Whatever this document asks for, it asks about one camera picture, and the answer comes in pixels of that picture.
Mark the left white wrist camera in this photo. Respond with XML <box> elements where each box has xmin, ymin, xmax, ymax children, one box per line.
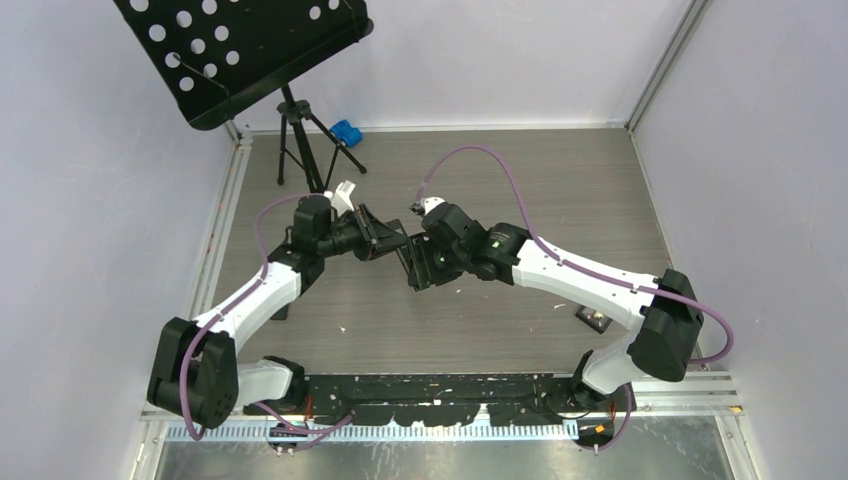
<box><xmin>323</xmin><ymin>180</ymin><xmax>356</xmax><ymax>217</ymax></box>

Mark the black perforated music stand desk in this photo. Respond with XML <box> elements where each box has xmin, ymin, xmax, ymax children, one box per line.
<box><xmin>114</xmin><ymin>1</ymin><xmax>374</xmax><ymax>131</ymax></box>

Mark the small black square frame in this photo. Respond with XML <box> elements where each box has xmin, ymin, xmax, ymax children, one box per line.
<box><xmin>575</xmin><ymin>305</ymin><xmax>613</xmax><ymax>334</ymax></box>

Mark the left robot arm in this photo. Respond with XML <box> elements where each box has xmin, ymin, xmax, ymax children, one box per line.
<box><xmin>146</xmin><ymin>194</ymin><xmax>407</xmax><ymax>437</ymax></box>

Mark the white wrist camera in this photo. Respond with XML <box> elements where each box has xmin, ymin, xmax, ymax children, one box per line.
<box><xmin>410</xmin><ymin>196</ymin><xmax>445</xmax><ymax>218</ymax></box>
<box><xmin>323</xmin><ymin>180</ymin><xmax>356</xmax><ymax>217</ymax></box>

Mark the black tripod stand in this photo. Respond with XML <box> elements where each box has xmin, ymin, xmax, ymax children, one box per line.
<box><xmin>277</xmin><ymin>84</ymin><xmax>368</xmax><ymax>193</ymax></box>

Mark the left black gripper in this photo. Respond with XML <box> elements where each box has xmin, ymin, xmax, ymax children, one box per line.
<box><xmin>318</xmin><ymin>205</ymin><xmax>407</xmax><ymax>263</ymax></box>

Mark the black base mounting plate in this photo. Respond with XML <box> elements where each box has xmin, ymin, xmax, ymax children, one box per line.
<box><xmin>283</xmin><ymin>373</ymin><xmax>590</xmax><ymax>427</ymax></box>

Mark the black remote control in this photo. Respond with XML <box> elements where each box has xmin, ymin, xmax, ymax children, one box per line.
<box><xmin>396</xmin><ymin>234</ymin><xmax>429</xmax><ymax>291</ymax></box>
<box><xmin>269</xmin><ymin>305</ymin><xmax>289</xmax><ymax>321</ymax></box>

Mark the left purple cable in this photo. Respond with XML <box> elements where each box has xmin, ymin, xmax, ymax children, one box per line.
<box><xmin>178</xmin><ymin>193</ymin><xmax>313</xmax><ymax>443</ymax></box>

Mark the blue plastic object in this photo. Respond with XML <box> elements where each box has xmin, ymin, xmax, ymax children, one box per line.
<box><xmin>330</xmin><ymin>120</ymin><xmax>363</xmax><ymax>147</ymax></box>

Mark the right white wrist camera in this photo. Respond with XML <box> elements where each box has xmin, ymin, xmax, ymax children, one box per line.
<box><xmin>410</xmin><ymin>196</ymin><xmax>445</xmax><ymax>218</ymax></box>

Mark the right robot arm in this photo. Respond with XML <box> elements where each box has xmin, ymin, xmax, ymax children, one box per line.
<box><xmin>410</xmin><ymin>197</ymin><xmax>704</xmax><ymax>411</ymax></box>

